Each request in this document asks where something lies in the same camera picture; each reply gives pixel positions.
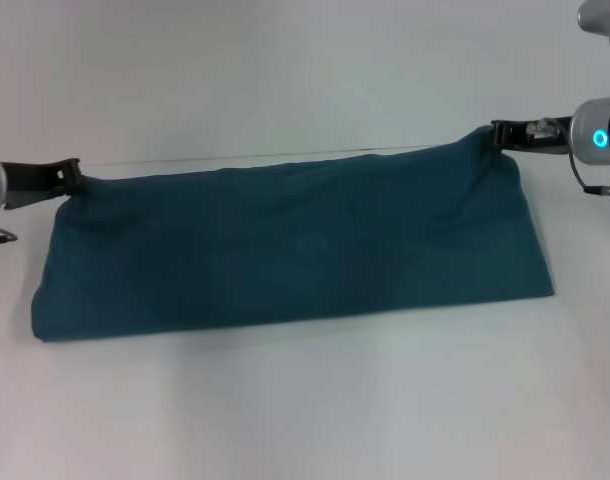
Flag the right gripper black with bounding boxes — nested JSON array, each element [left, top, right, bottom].
[[490, 115, 574, 155]]

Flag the dark right gripper cable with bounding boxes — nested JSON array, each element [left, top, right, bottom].
[[568, 149, 602, 196]]

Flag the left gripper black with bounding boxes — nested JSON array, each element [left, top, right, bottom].
[[0, 157, 86, 211]]

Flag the teal t-shirt with FREE! print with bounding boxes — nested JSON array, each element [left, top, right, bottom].
[[29, 124, 557, 346]]

